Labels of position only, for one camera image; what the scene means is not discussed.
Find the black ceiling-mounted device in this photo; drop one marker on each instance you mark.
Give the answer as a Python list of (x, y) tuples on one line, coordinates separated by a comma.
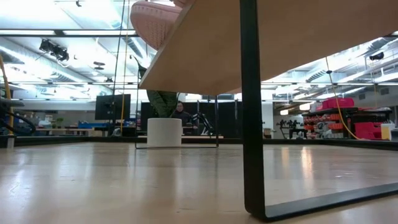
[(377, 56), (54, 49)]

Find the black background monitor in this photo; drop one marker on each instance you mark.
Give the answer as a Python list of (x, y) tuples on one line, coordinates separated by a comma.
[(109, 107)]

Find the person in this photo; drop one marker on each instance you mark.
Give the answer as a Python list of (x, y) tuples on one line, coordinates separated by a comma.
[(183, 119)]

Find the red plastic crate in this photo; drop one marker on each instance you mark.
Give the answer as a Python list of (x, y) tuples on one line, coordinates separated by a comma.
[(368, 130)]

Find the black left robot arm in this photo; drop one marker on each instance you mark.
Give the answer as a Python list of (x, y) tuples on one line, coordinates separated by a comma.
[(9, 103)]

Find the yellow white container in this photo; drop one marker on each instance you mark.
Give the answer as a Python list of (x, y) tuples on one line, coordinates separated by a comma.
[(386, 133)]

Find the black aluminium rig frame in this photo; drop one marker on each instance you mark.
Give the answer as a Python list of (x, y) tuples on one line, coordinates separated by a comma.
[(357, 144)]

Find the background black robot arm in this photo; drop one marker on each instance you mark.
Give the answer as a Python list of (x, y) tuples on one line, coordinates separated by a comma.
[(203, 119)]

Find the black storage rack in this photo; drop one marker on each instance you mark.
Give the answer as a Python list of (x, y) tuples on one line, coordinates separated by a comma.
[(351, 112)]

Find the blue bench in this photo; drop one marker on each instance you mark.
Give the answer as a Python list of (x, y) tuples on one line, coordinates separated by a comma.
[(90, 125)]

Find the red plastic bin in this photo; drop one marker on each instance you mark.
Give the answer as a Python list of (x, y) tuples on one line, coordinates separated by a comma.
[(337, 103)]

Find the pink rubber slide sandal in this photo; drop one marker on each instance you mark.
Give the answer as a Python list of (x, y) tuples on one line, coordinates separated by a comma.
[(183, 2), (152, 25)]

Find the green plant white pot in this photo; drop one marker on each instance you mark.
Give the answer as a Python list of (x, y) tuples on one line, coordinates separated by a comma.
[(164, 132)]

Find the wooden shelf black metal legs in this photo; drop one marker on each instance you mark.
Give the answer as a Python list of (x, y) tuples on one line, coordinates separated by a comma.
[(217, 46)]

